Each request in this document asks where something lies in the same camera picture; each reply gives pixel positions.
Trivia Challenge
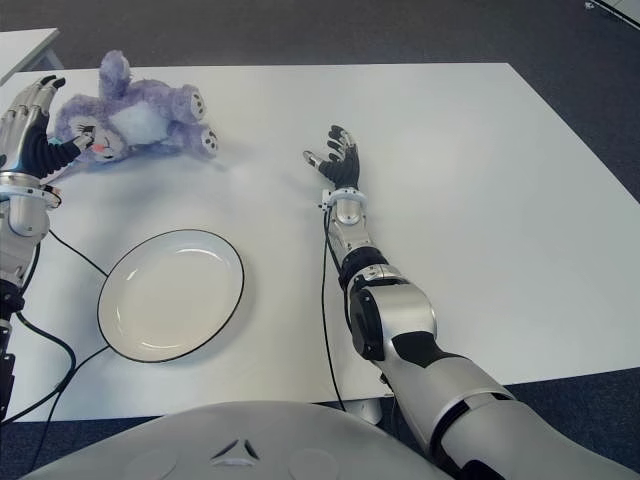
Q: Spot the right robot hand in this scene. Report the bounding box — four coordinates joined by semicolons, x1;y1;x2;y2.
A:
301;124;363;194

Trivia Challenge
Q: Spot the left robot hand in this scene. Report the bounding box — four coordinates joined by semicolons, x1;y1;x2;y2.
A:
0;74;97;179

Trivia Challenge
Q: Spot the purple plush bunny doll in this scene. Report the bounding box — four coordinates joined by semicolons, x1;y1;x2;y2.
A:
49;49;222;167

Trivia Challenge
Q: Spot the white plate with dark rim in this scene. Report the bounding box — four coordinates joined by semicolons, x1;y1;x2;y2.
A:
96;228;248;364

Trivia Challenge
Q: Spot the white side table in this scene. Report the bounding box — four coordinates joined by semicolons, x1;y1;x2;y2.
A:
0;27;64;85

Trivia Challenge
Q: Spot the white table leg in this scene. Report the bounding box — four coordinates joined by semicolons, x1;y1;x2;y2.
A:
346;396;386;427

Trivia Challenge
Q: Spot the grey robot torso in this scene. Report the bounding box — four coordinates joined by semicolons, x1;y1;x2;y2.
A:
22;398;447;480

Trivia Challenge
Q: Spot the white furniture edge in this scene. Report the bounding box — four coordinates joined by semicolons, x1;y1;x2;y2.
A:
583;0;640;14

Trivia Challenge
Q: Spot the thin black cable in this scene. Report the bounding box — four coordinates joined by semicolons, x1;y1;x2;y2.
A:
34;227;114;474

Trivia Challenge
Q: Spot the long black wrist cable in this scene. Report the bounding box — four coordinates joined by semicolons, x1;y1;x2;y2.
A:
319;205;350;414

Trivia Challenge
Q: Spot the thick black cable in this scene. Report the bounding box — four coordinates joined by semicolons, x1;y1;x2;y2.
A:
0;306;79;426

